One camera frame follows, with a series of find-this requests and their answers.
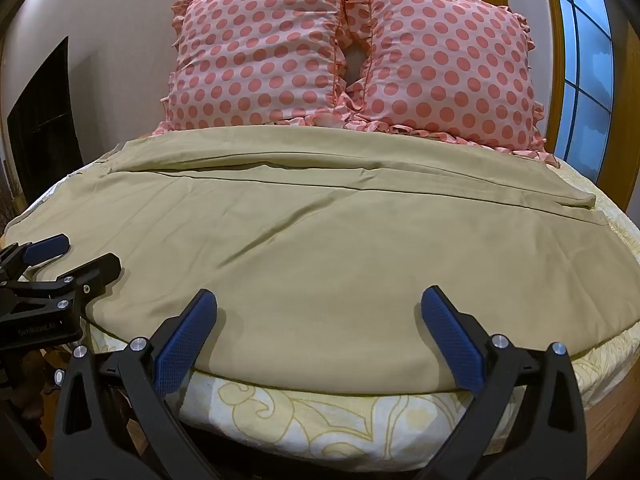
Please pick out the olive green blanket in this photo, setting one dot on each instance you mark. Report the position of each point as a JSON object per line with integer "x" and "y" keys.
{"x": 310, "y": 270}

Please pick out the black wall panel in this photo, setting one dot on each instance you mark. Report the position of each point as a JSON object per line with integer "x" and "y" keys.
{"x": 47, "y": 120}

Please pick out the glass window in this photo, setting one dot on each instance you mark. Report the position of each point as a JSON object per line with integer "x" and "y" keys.
{"x": 587, "y": 60}

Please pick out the wooden window frame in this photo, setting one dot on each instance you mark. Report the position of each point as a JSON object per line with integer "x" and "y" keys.
{"x": 542, "y": 85}

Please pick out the pink polka dot pillow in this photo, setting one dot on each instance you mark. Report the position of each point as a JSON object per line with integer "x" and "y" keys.
{"x": 260, "y": 50}
{"x": 450, "y": 70}

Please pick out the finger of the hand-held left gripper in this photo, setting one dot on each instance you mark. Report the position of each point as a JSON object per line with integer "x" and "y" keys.
{"x": 50, "y": 247}
{"x": 95, "y": 271}

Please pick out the bed with yellow floral sheet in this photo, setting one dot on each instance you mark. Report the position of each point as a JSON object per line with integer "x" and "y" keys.
{"x": 310, "y": 422}

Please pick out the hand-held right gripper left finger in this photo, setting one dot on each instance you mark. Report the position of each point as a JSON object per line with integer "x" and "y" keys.
{"x": 182, "y": 345}

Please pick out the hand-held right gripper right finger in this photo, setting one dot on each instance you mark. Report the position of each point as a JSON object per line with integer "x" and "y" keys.
{"x": 452, "y": 340}

